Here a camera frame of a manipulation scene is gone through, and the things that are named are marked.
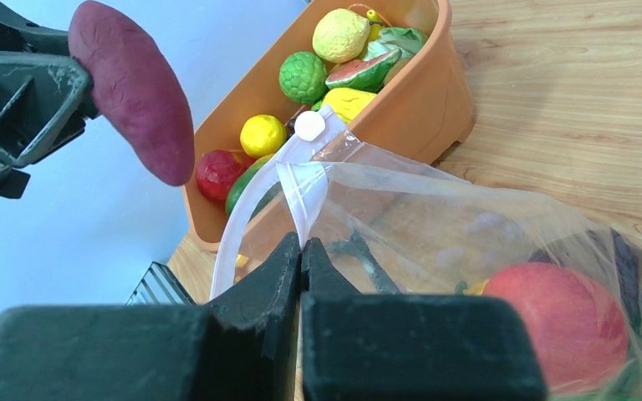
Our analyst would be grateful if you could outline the purple sweet potato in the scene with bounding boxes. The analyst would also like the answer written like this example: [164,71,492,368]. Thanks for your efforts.
[68,1,195,186]

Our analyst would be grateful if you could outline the orange plastic basket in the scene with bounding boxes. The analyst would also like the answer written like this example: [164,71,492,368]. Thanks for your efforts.
[182,0,476,253]

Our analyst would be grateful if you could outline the green mango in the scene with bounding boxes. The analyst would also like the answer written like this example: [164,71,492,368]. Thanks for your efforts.
[225,154,281,219]

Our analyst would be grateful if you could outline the red apple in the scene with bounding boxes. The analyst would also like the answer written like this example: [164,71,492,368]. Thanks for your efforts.
[195,150,255,201]

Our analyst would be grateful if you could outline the green lime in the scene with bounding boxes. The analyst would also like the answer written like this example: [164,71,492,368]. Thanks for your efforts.
[278,51,328,104]

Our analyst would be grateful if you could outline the clear zip top bag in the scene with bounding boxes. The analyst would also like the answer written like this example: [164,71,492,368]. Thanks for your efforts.
[211,106,642,400]

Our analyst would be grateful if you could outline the white slotted cable duct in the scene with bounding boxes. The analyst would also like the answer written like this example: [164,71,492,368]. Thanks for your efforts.
[125,261,196,305]

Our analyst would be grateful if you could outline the yellow lemon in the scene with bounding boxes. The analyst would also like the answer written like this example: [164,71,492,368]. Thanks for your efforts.
[312,8,370,63]

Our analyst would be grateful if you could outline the watermelon slice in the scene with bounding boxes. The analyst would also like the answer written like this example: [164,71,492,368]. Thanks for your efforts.
[325,48,402,93]

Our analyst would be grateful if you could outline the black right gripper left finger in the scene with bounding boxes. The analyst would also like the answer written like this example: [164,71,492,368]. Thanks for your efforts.
[0,232,301,400]

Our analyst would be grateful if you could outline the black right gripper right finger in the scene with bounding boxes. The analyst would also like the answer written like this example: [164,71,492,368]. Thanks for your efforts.
[300,238,548,400]

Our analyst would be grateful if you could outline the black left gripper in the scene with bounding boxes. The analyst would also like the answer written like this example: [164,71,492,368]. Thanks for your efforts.
[0,2,99,199]

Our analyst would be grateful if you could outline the yellow pear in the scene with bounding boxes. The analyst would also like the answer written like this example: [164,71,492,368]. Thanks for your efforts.
[239,114,288,159]

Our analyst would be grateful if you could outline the green lettuce leaf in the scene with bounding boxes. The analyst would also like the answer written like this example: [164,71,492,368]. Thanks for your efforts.
[362,27,428,61]

